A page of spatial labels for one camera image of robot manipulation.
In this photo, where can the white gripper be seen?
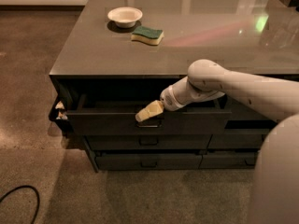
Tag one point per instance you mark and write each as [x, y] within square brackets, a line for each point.
[168, 100]

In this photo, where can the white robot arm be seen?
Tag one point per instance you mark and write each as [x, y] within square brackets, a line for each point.
[275, 193]

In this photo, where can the green and yellow sponge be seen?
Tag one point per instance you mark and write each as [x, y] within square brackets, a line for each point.
[147, 35]

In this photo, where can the black bin with trash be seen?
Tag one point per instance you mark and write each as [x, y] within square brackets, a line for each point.
[58, 115]

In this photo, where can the white paper bowl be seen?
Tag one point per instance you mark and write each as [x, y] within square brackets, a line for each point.
[125, 17]

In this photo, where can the grey drawer cabinet frame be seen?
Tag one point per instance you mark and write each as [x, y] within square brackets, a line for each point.
[99, 58]

